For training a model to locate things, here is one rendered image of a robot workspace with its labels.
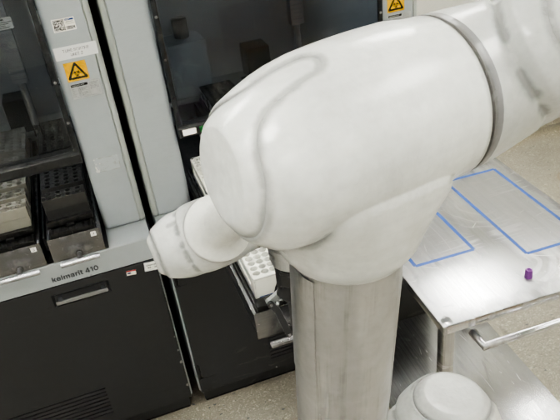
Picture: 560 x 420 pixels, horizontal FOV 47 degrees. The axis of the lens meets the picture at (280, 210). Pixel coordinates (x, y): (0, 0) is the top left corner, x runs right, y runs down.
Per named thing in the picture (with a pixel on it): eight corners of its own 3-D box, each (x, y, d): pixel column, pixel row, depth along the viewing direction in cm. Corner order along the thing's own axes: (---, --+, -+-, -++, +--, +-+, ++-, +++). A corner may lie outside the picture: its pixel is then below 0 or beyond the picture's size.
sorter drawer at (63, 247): (46, 157, 223) (38, 133, 218) (86, 147, 226) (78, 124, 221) (54, 273, 163) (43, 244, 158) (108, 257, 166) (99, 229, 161)
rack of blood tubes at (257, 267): (221, 232, 158) (217, 211, 155) (259, 221, 161) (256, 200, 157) (257, 303, 134) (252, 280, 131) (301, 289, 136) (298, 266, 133)
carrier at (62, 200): (91, 206, 173) (84, 187, 170) (91, 209, 171) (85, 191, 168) (47, 217, 170) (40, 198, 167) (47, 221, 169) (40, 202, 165)
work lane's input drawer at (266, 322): (188, 193, 190) (182, 167, 185) (232, 182, 193) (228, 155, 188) (263, 354, 131) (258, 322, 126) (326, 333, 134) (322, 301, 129)
